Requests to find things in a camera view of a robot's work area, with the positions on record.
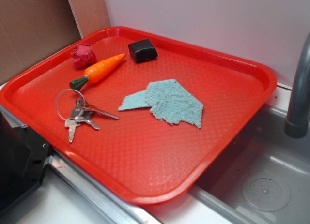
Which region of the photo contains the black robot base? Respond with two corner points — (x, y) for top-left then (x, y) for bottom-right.
(0, 115), (51, 214)

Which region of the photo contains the orange toy carrot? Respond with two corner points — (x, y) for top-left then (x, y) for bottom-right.
(69, 53), (126, 91)

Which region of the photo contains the red plastic tray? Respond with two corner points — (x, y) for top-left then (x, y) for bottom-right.
(0, 27), (277, 206)

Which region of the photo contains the light blue cloth piece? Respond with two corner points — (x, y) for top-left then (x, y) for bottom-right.
(118, 79), (203, 128)

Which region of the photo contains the black rectangular box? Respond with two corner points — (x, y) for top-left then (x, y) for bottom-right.
(128, 39), (158, 63)

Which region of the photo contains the silver key pointing right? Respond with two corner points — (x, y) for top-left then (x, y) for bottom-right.
(80, 105), (120, 119)

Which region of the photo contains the silver middle key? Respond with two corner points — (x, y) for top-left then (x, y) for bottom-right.
(71, 108), (100, 130)

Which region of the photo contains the silver key pointing down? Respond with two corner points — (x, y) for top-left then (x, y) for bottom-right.
(65, 119), (80, 143)

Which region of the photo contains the crumpled red paper ball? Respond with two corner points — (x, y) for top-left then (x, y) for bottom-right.
(71, 43), (97, 68)

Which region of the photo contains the grey sink basin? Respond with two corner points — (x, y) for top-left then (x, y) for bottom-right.
(189, 105), (310, 224)

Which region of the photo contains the brown cardboard panel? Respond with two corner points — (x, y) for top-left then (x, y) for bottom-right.
(0, 0), (110, 84)

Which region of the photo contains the silver key ring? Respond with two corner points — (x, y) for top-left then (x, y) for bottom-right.
(55, 89), (87, 121)

